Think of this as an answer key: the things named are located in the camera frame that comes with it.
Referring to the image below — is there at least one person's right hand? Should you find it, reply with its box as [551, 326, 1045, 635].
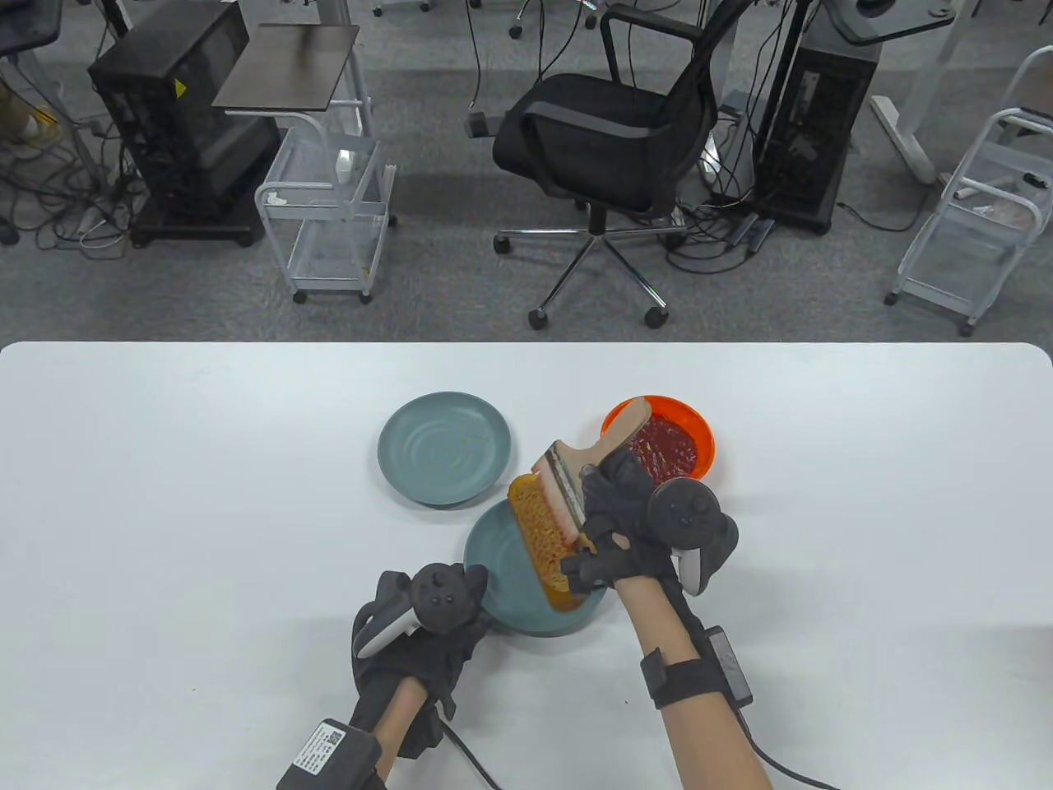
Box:
[561, 448, 682, 597]

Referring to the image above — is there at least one person's left hand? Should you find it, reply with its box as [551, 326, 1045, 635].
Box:
[352, 564, 490, 717]

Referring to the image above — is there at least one wooden brush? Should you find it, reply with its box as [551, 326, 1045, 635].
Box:
[531, 397, 655, 556]

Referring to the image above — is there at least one toasted bread slice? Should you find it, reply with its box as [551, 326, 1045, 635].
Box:
[508, 473, 605, 616]

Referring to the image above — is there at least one teal round plate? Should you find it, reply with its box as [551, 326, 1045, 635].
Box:
[378, 392, 512, 508]
[465, 500, 610, 637]

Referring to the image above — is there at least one person's left forearm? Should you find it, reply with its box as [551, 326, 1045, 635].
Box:
[370, 679, 429, 774]

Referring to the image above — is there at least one person's right forearm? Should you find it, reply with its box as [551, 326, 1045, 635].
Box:
[615, 576, 774, 790]

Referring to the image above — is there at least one black round controller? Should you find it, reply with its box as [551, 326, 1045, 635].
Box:
[650, 480, 740, 597]
[352, 562, 488, 659]

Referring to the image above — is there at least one orange plastic bowl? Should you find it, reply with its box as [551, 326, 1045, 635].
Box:
[600, 396, 716, 486]

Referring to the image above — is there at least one black office chair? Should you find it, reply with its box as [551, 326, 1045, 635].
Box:
[492, 0, 758, 330]

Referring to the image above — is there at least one white-legged grey desk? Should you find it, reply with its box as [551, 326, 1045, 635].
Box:
[823, 0, 988, 186]

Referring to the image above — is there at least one dark brown side table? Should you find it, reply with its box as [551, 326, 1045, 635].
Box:
[211, 0, 371, 137]

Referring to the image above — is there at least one black computer tower yellow sticker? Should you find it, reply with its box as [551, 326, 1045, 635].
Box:
[88, 2, 281, 248]

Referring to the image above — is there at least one dark desk with grey leg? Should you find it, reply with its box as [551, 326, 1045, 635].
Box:
[0, 0, 100, 190]

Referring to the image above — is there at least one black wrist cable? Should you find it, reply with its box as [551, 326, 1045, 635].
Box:
[736, 708, 840, 790]
[440, 716, 503, 790]

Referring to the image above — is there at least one black wrist camera white label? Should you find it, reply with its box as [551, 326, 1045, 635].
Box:
[276, 718, 383, 790]

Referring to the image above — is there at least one black wrist camera with strap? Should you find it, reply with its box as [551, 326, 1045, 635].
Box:
[640, 627, 754, 710]

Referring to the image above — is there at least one white wire trolley cart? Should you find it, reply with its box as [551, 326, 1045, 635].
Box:
[254, 111, 398, 305]
[884, 45, 1053, 337]

